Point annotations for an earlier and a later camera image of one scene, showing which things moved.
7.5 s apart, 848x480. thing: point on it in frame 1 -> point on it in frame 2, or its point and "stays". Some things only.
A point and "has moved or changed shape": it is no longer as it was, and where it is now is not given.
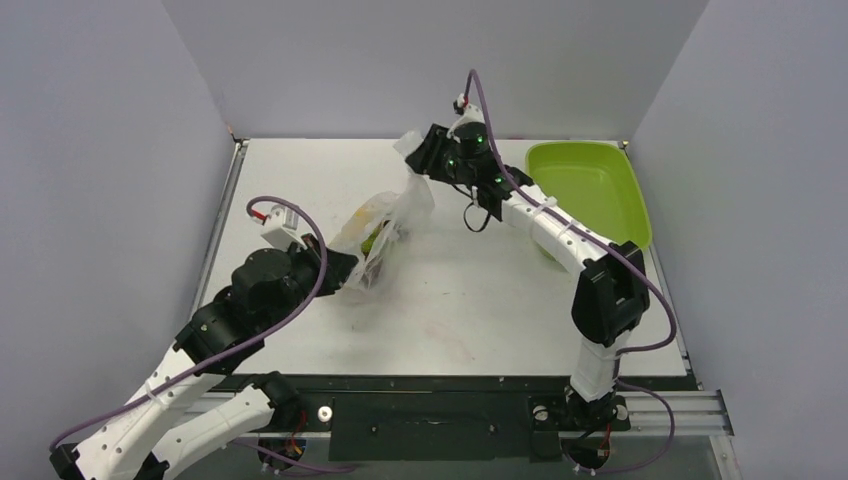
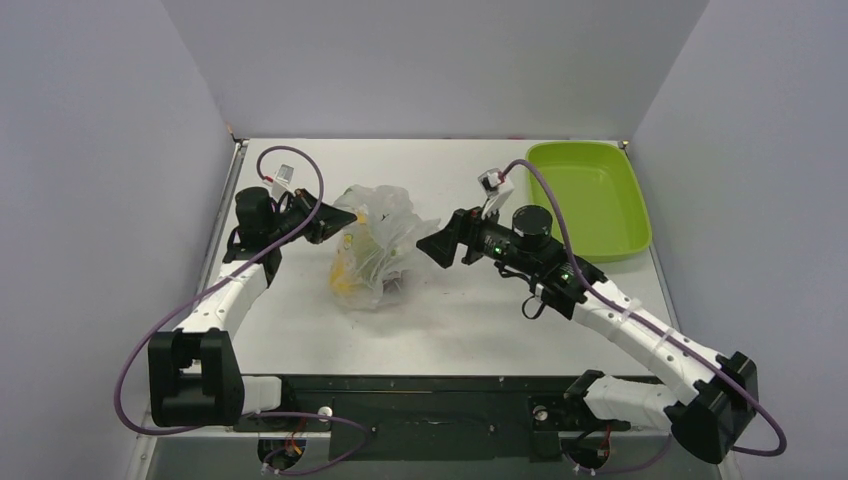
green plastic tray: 597,182 stays
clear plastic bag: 373,232 has moved or changed shape
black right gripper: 428,153 -> 464,235
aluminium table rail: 236,163 stays
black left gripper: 339,267 -> 326,221
